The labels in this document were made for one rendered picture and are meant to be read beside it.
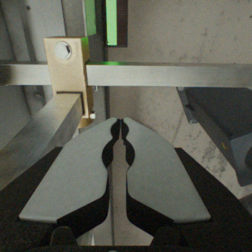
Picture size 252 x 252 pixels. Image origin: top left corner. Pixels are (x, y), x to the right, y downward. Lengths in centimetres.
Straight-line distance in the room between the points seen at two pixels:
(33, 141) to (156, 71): 19
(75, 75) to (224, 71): 21
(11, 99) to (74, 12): 26
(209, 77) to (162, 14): 85
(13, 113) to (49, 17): 25
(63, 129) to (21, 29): 37
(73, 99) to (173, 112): 105
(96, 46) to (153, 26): 73
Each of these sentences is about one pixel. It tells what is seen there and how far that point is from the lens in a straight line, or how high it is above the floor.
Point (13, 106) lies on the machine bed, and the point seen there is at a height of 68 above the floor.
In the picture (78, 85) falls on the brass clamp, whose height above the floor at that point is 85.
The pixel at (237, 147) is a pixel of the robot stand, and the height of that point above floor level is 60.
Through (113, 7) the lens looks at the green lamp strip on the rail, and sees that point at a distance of 40.
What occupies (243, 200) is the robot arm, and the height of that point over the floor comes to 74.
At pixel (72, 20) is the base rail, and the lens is 41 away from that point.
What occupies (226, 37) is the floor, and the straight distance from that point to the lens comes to 124.
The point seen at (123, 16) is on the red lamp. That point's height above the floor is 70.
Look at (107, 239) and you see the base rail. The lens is 85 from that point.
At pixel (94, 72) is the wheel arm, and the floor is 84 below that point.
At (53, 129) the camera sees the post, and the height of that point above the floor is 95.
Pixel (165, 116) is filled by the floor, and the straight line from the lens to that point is 126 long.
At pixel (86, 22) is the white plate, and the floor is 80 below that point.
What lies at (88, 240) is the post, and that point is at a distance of 40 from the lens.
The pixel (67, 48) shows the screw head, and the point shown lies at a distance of 26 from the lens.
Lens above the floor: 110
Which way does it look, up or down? 60 degrees down
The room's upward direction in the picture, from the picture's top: 179 degrees clockwise
